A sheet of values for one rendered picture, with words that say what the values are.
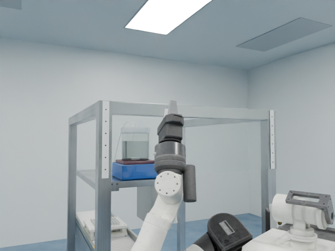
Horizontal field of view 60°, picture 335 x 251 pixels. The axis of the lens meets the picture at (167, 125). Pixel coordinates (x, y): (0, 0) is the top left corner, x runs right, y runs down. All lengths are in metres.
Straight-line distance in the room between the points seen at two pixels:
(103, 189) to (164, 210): 0.55
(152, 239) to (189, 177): 0.18
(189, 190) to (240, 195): 5.31
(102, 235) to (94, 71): 3.71
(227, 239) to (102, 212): 0.67
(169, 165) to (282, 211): 0.29
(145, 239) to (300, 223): 0.36
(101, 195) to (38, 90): 3.48
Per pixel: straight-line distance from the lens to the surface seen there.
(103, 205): 1.34
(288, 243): 0.80
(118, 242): 1.96
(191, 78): 5.45
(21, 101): 4.64
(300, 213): 0.74
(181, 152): 0.79
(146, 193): 1.52
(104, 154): 1.30
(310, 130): 5.11
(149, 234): 0.75
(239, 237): 0.84
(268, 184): 1.80
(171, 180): 0.73
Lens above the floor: 1.47
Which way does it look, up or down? 3 degrees up
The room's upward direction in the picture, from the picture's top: straight up
